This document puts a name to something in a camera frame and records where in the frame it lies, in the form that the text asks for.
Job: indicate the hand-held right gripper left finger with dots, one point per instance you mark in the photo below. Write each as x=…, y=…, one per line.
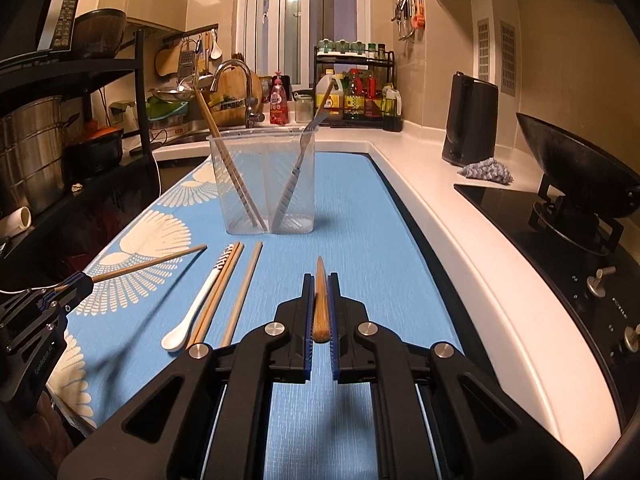
x=309, y=360

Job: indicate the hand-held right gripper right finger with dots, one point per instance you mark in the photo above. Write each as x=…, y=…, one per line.
x=334, y=360

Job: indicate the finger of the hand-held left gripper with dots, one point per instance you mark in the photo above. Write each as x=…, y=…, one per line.
x=60, y=284
x=75, y=292

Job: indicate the clear plastic utensil holder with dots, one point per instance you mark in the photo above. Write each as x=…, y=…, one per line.
x=270, y=175

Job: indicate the hanging metal utensils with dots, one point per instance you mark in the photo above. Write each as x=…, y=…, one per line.
x=404, y=10

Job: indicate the white roll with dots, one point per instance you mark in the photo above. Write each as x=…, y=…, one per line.
x=20, y=220

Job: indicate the blue shell patterned mat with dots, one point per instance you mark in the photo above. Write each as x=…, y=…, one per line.
x=375, y=260

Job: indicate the stainless steel stock pot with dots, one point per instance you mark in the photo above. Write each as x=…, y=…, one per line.
x=30, y=160

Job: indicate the black cooking pot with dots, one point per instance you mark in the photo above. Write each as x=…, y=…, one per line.
x=95, y=155

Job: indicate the black metal shelf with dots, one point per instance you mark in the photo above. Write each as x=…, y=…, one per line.
x=142, y=110

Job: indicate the green drain basket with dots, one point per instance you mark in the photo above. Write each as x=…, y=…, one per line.
x=167, y=110

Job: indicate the black glass gas stove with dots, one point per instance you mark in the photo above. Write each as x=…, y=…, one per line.
x=525, y=270

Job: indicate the metal mixing bowl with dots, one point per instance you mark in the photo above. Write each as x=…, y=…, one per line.
x=172, y=94

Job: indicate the grey dish cloth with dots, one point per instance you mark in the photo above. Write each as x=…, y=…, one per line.
x=485, y=171

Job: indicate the black spice rack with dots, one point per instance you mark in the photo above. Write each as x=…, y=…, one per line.
x=395, y=124

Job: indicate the hanging wooden cutting board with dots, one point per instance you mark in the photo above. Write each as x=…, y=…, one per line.
x=166, y=62

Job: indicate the glass jar with dark lid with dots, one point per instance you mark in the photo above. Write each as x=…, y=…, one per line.
x=303, y=110

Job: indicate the metal grater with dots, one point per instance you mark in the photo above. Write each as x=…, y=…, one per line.
x=186, y=67

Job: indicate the dark bowl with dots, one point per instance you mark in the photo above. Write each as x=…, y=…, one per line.
x=100, y=32

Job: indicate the pink dish soap bottle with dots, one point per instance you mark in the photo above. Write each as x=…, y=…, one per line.
x=278, y=105

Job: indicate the yellow cooking oil jug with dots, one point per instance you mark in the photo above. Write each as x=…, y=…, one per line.
x=330, y=102

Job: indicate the dark sauce bottle yellow label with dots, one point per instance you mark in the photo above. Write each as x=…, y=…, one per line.
x=355, y=100

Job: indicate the oil bottle with white spout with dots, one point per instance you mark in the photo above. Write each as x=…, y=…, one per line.
x=392, y=102

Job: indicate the red sauce bottle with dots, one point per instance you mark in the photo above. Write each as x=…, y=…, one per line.
x=373, y=97

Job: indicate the microwave oven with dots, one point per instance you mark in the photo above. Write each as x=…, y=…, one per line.
x=62, y=15

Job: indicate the metal stove knob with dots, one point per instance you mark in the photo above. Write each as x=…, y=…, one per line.
x=597, y=285
x=631, y=342

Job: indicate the round wooden cutting board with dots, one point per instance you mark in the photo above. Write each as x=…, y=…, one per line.
x=256, y=85

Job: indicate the black electric kettle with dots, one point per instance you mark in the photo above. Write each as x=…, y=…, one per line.
x=470, y=120

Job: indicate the chrome kitchen faucet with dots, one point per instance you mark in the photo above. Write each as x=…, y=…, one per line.
x=232, y=65

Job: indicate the white hanging spoon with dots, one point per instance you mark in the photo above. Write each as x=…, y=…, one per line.
x=216, y=50

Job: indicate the black burner grate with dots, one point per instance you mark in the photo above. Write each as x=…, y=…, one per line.
x=600, y=235

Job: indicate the black wok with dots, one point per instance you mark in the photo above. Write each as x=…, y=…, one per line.
x=575, y=170

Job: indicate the row of spice jars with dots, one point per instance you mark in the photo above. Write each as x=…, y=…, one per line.
x=350, y=47

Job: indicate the white framed window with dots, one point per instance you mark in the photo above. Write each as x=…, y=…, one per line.
x=265, y=20

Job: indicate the orange hanging spatula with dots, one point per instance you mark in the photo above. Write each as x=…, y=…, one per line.
x=419, y=17

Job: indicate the white wall socket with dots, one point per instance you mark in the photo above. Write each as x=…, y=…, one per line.
x=122, y=112

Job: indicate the black hanging rail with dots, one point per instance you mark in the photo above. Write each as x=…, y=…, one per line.
x=190, y=32

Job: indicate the narrow wall vent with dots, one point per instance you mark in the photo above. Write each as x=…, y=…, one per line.
x=482, y=50

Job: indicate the wide wall vent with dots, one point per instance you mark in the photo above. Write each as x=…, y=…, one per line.
x=508, y=60

